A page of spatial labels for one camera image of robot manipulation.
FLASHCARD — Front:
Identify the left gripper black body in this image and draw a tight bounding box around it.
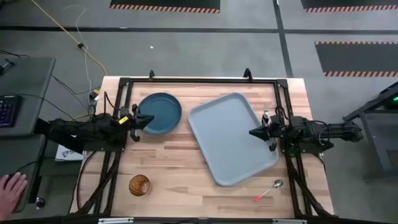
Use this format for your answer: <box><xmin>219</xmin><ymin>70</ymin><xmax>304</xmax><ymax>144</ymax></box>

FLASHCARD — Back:
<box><xmin>119</xmin><ymin>103</ymin><xmax>141</xmax><ymax>143</ymax></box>

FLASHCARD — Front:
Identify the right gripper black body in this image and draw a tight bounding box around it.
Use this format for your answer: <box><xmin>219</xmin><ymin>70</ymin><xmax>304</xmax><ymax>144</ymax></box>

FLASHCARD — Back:
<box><xmin>262</xmin><ymin>113</ymin><xmax>292</xmax><ymax>152</ymax></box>

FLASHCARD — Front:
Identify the dark blue plate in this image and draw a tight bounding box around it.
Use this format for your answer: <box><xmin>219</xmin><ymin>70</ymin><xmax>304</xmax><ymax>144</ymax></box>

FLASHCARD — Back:
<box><xmin>138</xmin><ymin>92</ymin><xmax>183</xmax><ymax>136</ymax></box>

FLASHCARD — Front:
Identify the red-handled metal spoon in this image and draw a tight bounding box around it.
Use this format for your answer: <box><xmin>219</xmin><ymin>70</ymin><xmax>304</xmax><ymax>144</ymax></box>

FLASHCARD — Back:
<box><xmin>253</xmin><ymin>179</ymin><xmax>285</xmax><ymax>203</ymax></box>

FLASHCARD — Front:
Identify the amber ribbed cup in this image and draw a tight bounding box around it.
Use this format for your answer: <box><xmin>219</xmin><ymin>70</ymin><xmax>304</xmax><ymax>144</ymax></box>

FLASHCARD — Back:
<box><xmin>128</xmin><ymin>174</ymin><xmax>152</xmax><ymax>197</ymax></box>

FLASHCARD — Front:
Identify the grey plastic tray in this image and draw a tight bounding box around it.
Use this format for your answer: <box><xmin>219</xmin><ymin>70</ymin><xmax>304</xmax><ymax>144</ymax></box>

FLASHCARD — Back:
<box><xmin>187</xmin><ymin>91</ymin><xmax>280</xmax><ymax>187</ymax></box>

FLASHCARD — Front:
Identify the yellow and white plug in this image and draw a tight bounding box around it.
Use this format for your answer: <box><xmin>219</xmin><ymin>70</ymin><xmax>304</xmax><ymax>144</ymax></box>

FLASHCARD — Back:
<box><xmin>88</xmin><ymin>89</ymin><xmax>101</xmax><ymax>106</ymax></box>

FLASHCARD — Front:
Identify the white printed paper sheet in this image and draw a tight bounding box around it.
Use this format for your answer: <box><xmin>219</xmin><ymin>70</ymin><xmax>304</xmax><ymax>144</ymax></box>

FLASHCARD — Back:
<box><xmin>55</xmin><ymin>144</ymin><xmax>85</xmax><ymax>163</ymax></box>

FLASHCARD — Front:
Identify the black equipment cart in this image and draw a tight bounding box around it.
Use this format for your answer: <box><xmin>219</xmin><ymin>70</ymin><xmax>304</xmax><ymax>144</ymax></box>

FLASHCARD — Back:
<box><xmin>341</xmin><ymin>81</ymin><xmax>398</xmax><ymax>175</ymax></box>

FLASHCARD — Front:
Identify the black hazard-striped floor mat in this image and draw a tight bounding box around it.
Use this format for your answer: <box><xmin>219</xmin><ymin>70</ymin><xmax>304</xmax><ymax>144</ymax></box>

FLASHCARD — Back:
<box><xmin>300</xmin><ymin>0</ymin><xmax>398</xmax><ymax>14</ymax></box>
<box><xmin>314</xmin><ymin>40</ymin><xmax>398</xmax><ymax>78</ymax></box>
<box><xmin>109</xmin><ymin>0</ymin><xmax>221</xmax><ymax>14</ymax></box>

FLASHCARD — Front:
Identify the grey side desk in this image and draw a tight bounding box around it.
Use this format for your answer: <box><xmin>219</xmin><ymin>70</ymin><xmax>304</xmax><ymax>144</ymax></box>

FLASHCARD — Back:
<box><xmin>0</xmin><ymin>57</ymin><xmax>57</xmax><ymax>214</ymax></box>

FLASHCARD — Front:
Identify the black backlit keyboard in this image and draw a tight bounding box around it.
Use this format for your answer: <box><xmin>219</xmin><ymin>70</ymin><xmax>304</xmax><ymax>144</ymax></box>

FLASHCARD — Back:
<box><xmin>0</xmin><ymin>94</ymin><xmax>24</xmax><ymax>129</ymax></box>

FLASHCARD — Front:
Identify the black desk knob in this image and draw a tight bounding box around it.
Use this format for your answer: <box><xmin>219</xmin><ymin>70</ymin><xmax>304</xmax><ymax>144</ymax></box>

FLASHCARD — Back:
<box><xmin>34</xmin><ymin>196</ymin><xmax>47</xmax><ymax>210</ymax></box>

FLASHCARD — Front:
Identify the person's hand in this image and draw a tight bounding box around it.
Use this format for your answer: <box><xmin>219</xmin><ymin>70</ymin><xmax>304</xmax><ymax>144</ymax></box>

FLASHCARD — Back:
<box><xmin>0</xmin><ymin>172</ymin><xmax>29</xmax><ymax>222</ymax></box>

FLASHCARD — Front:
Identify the white floor cable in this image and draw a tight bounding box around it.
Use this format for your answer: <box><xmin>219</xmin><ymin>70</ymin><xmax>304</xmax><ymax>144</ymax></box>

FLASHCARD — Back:
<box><xmin>61</xmin><ymin>4</ymin><xmax>95</xmax><ymax>94</ymax></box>

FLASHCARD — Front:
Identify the black aluminium rig frame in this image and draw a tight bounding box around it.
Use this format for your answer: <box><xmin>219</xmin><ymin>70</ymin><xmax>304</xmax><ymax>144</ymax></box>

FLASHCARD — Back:
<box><xmin>70</xmin><ymin>67</ymin><xmax>335</xmax><ymax>224</ymax></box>

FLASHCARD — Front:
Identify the black floor cable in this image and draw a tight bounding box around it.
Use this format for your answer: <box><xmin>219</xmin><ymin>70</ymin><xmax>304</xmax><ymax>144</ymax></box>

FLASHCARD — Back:
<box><xmin>50</xmin><ymin>74</ymin><xmax>102</xmax><ymax>96</ymax></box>

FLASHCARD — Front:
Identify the yellow floor cable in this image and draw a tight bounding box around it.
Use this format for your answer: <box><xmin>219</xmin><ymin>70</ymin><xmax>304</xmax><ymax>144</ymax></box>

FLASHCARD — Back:
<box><xmin>30</xmin><ymin>0</ymin><xmax>108</xmax><ymax>77</ymax></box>

